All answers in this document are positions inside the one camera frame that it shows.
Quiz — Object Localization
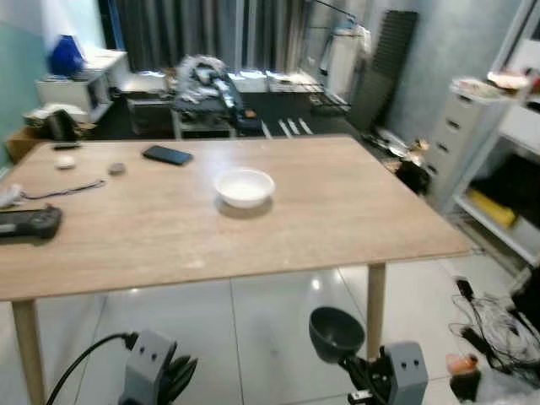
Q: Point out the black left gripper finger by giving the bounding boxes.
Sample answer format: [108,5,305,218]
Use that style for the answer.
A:
[165,354,188,397]
[174,358,199,405]

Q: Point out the dark grey bowl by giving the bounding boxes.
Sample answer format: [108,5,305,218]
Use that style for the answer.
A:
[309,306,366,364]

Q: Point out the wooden table leg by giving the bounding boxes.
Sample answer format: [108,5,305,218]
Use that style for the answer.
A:
[365,263,387,359]
[10,300,45,405]

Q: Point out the orange capped bottle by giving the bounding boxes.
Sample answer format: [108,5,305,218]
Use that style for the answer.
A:
[445,353,482,402]

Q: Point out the black bag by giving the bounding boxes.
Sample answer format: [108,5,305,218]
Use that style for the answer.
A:
[397,159,431,197]

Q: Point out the yellow box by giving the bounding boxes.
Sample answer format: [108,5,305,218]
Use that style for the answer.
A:
[468,187,518,229]

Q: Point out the white bowl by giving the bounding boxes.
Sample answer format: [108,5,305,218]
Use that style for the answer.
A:
[213,168,277,209]

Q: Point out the black smartphone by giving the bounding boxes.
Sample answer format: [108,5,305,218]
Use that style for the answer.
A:
[141,145,194,166]

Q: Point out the white drawer cabinet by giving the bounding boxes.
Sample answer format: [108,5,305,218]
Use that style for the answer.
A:
[426,78,517,212]

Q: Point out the brown cardboard box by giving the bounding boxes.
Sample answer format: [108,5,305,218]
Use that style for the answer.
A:
[4,127,47,165]

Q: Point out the white shelving rack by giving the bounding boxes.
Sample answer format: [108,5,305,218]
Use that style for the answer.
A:
[456,0,540,267]

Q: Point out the low table with robot parts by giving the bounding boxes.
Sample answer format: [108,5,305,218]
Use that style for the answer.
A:
[171,55,246,140]

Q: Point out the white plastic case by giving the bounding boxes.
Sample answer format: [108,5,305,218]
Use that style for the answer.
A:
[30,103,81,123]

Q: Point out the black foam panel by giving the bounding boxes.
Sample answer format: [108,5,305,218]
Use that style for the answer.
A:
[350,10,420,132]

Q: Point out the black clothes rack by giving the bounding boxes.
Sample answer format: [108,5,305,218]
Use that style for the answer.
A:
[312,0,372,106]

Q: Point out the white shelf unit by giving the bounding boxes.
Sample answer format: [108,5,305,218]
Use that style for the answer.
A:
[35,49,132,123]

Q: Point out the blue bag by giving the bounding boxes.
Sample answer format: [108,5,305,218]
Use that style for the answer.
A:
[48,35,85,78]

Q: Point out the dark grey curtains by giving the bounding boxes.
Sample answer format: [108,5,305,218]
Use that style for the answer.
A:
[101,0,338,73]

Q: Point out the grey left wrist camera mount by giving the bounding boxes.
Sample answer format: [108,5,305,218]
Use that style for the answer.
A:
[121,330,178,405]

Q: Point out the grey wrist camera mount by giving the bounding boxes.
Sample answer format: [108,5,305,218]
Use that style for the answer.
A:
[384,341,429,405]
[121,330,178,405]

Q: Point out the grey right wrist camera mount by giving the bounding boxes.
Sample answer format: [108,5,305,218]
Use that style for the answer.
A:
[384,341,429,405]

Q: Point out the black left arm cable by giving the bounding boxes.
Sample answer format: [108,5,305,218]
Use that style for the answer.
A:
[46,332,138,405]

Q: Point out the tangle of cables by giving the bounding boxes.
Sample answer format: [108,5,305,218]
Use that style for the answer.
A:
[451,277,540,376]

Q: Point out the blue lanyard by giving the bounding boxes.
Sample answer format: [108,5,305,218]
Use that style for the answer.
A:
[21,180,108,201]

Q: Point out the black wire crate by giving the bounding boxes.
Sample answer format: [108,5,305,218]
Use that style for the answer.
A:
[127,94,176,136]

